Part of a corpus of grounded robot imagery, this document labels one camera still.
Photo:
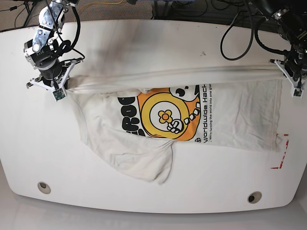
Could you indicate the table grommet hole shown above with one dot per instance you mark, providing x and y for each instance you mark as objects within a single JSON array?
[
  {"x": 44, "y": 188},
  {"x": 254, "y": 197}
]

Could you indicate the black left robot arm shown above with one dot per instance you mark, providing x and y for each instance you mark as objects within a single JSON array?
[{"x": 290, "y": 17}]

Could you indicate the red tape marking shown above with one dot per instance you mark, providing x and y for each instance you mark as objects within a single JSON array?
[{"x": 277, "y": 158}]

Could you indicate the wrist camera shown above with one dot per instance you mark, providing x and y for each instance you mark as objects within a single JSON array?
[
  {"x": 59, "y": 94},
  {"x": 297, "y": 92}
]

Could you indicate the black tripod stand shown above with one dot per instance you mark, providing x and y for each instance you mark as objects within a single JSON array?
[{"x": 29, "y": 6}]

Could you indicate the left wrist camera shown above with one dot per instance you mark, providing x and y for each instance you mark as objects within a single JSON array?
[{"x": 297, "y": 92}]

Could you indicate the white t-shirt with print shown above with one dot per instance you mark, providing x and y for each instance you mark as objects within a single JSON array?
[{"x": 133, "y": 131}]

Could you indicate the right table grommet hole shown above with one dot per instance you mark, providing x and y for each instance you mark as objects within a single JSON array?
[{"x": 254, "y": 197}]

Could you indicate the left table grommet hole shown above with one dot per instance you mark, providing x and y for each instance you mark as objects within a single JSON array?
[{"x": 44, "y": 188}]

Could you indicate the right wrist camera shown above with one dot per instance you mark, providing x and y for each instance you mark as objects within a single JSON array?
[{"x": 59, "y": 94}]

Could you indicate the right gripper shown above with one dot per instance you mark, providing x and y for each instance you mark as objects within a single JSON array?
[{"x": 56, "y": 76}]

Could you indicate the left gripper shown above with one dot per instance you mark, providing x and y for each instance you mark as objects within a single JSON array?
[{"x": 293, "y": 72}]

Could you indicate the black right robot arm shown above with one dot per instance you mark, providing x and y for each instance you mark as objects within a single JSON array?
[{"x": 47, "y": 52}]

